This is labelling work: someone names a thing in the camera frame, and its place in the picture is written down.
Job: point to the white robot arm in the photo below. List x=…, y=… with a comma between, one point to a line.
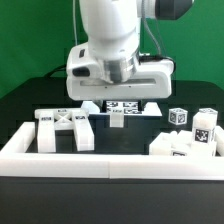
x=113, y=26

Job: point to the white chair back part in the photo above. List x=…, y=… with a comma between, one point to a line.
x=63, y=119

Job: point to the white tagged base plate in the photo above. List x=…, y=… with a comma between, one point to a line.
x=130, y=108

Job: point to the white tagged cube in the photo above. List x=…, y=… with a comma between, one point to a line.
x=208, y=110
x=177, y=116

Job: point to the white chair seat part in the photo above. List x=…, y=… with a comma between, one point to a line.
x=180, y=144

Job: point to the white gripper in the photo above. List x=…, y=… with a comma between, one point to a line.
x=89, y=78

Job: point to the white U-shaped fence frame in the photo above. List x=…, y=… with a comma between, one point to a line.
x=16, y=161

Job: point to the left white tagged cube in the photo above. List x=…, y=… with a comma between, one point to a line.
x=177, y=116

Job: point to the right white tagged cube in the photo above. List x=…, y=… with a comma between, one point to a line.
x=208, y=110

